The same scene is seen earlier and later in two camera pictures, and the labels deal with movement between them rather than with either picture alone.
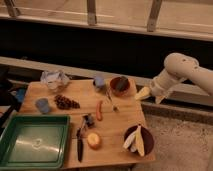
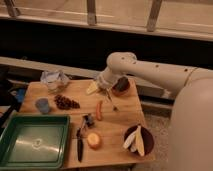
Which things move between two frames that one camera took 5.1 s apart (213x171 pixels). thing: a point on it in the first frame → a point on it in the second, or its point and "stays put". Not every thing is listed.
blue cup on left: x=43 y=105 stays put
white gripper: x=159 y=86 → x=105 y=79
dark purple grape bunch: x=65 y=103 stays put
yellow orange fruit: x=93 y=140 stays put
